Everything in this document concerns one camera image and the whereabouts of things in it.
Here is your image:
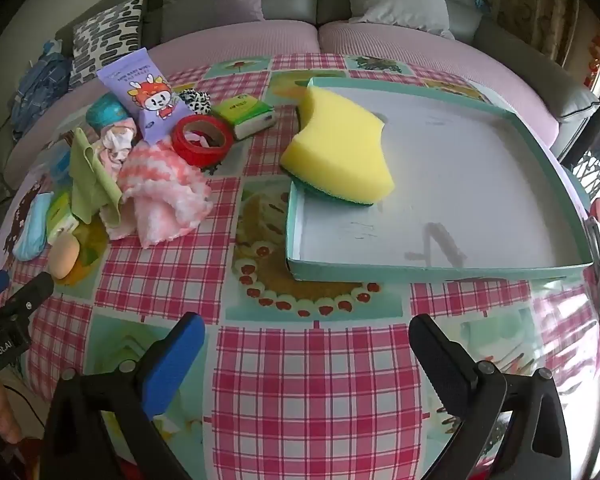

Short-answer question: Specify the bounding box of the orange makeup sponge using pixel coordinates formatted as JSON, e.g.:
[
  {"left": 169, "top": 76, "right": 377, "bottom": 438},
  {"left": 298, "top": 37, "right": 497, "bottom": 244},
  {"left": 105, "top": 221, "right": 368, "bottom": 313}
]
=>
[{"left": 47, "top": 232, "right": 81, "bottom": 281}]

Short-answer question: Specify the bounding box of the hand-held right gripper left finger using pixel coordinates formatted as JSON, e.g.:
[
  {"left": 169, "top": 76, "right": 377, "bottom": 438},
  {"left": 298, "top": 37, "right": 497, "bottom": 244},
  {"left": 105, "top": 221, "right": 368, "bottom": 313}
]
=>
[{"left": 39, "top": 311, "right": 207, "bottom": 480}]

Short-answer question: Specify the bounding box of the pink white striped towel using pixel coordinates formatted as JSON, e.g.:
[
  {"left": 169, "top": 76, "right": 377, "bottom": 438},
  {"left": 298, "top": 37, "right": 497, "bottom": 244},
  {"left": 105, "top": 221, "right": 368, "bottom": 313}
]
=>
[{"left": 105, "top": 140, "right": 215, "bottom": 250}]

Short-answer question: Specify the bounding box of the black metal lattice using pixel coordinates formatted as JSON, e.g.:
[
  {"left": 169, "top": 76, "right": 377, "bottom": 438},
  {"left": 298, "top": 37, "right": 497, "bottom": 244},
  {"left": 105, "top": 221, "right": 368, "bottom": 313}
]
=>
[{"left": 572, "top": 135, "right": 600, "bottom": 201}]

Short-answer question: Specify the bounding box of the printed checkered tablecloth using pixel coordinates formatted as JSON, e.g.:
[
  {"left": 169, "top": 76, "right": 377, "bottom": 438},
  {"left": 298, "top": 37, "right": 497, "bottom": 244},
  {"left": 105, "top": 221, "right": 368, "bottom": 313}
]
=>
[{"left": 0, "top": 52, "right": 600, "bottom": 480}]

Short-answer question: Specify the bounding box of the purple wet wipes pack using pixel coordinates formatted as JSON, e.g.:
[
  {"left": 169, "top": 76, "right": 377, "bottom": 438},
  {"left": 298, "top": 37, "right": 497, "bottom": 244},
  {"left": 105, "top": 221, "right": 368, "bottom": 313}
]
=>
[{"left": 96, "top": 48, "right": 193, "bottom": 143}]

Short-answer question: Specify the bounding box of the teal soft cube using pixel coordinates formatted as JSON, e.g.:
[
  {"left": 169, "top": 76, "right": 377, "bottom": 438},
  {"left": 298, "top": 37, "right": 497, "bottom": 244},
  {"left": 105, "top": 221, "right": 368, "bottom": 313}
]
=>
[{"left": 86, "top": 94, "right": 131, "bottom": 133}]

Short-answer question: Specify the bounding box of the red tape roll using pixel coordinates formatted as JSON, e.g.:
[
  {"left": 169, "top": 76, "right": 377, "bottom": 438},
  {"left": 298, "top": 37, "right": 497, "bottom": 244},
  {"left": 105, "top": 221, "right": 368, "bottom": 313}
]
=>
[{"left": 172, "top": 114, "right": 235, "bottom": 170}]

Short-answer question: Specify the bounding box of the small green tissue pack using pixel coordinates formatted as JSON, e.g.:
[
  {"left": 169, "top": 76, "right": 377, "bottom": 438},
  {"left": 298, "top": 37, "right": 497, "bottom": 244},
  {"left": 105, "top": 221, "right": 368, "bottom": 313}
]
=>
[{"left": 46, "top": 191, "right": 81, "bottom": 246}]

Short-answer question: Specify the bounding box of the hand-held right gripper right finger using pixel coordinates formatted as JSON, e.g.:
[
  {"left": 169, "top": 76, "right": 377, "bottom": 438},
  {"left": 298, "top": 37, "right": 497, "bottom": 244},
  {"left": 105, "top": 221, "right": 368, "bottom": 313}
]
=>
[{"left": 409, "top": 313, "right": 586, "bottom": 480}]

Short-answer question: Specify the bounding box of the clear plastic container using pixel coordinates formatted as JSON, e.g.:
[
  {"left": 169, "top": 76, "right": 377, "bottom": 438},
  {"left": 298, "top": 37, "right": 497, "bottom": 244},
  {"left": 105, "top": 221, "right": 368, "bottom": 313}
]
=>
[{"left": 45, "top": 147, "right": 76, "bottom": 186}]

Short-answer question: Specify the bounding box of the teal cardboard box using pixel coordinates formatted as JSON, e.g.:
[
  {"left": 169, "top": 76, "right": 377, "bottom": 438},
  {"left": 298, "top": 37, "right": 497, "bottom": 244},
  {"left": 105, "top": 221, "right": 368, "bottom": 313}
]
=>
[{"left": 285, "top": 76, "right": 596, "bottom": 283}]

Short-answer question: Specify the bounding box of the light green cloth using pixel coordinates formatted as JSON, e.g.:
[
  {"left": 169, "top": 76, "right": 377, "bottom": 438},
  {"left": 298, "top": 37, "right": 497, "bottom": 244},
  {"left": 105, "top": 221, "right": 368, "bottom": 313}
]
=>
[{"left": 69, "top": 128, "right": 126, "bottom": 226}]

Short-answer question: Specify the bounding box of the pink white sock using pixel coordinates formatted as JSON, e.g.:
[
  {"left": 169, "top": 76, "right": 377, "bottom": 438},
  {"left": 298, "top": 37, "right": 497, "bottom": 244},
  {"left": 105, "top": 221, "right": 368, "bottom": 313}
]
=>
[{"left": 100, "top": 119, "right": 141, "bottom": 176}]

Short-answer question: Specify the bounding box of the patterned curtain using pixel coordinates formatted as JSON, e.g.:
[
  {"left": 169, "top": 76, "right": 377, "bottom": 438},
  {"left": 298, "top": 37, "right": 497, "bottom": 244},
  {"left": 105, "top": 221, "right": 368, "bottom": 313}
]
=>
[{"left": 497, "top": 0, "right": 581, "bottom": 66}]

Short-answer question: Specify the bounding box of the yellow green sponge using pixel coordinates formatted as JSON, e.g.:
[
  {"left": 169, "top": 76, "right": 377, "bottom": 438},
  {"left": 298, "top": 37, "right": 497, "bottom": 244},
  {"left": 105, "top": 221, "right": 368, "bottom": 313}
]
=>
[{"left": 279, "top": 85, "right": 397, "bottom": 207}]

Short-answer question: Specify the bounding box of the red decoration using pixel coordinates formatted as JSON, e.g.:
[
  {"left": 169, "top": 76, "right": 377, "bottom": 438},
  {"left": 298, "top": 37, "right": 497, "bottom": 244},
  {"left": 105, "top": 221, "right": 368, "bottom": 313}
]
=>
[{"left": 582, "top": 30, "right": 600, "bottom": 91}]

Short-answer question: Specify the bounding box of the black white patterned pillow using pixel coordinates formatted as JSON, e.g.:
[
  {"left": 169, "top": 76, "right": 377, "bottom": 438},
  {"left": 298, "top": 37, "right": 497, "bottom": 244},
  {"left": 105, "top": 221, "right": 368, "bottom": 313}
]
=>
[{"left": 69, "top": 0, "right": 146, "bottom": 88}]

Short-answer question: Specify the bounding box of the black white spotted scrunchie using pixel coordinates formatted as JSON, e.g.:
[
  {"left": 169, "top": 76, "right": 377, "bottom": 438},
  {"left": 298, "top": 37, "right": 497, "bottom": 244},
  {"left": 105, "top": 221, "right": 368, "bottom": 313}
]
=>
[{"left": 178, "top": 88, "right": 212, "bottom": 116}]

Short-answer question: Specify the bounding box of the blue clothes pile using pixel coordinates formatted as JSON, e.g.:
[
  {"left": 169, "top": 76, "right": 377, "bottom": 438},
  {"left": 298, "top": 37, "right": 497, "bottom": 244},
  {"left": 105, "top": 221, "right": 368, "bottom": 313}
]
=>
[{"left": 7, "top": 40, "right": 73, "bottom": 141}]

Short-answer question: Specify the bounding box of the light blue face mask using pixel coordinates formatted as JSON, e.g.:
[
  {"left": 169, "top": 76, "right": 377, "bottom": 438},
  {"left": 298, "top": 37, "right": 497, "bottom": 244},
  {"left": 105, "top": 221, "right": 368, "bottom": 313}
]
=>
[{"left": 14, "top": 192, "right": 55, "bottom": 262}]

